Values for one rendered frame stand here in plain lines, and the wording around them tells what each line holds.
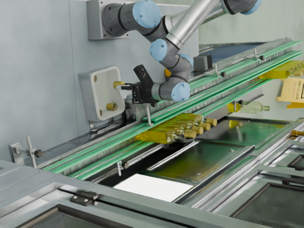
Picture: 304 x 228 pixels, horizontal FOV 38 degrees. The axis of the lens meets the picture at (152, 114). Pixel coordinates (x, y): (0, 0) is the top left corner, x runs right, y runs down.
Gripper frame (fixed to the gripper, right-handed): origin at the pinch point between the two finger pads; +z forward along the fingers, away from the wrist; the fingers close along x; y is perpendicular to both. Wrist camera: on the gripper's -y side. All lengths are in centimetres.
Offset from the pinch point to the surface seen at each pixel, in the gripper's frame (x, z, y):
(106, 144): -15.5, -1.9, 22.5
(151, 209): -77, -82, 6
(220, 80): 86, 4, 16
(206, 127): 27.0, -24.4, 25.8
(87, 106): -9.1, 14.1, 8.5
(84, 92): -9.2, 14.5, 1.9
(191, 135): 15.2, -23.9, 25.7
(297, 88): 349, 70, 84
